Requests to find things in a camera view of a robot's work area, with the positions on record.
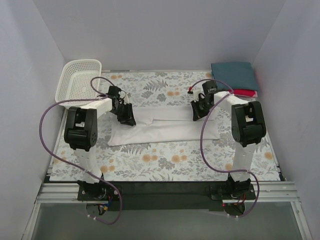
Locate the white t shirt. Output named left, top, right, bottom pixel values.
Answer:
left=108, top=105, right=205, bottom=147

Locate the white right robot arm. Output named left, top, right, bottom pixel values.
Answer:
left=187, top=79, right=267, bottom=199

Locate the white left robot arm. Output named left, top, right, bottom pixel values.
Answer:
left=64, top=86, right=136, bottom=200

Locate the folded teal t shirt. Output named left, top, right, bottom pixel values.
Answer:
left=211, top=61, right=259, bottom=91

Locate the folded red t shirt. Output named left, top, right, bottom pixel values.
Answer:
left=233, top=89, right=255, bottom=98

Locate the white plastic basket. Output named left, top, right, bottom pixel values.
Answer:
left=55, top=59, right=102, bottom=103

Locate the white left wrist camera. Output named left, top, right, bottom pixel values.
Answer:
left=120, top=90, right=131, bottom=104

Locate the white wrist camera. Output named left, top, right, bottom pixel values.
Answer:
left=187, top=86, right=202, bottom=102
left=120, top=90, right=131, bottom=104

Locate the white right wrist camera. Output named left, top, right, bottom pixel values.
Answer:
left=187, top=86, right=202, bottom=102

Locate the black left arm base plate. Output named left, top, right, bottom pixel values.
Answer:
left=76, top=180, right=120, bottom=201

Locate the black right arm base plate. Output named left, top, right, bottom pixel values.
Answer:
left=209, top=179, right=256, bottom=200

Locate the aluminium frame rail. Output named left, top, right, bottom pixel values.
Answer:
left=23, top=181, right=312, bottom=240

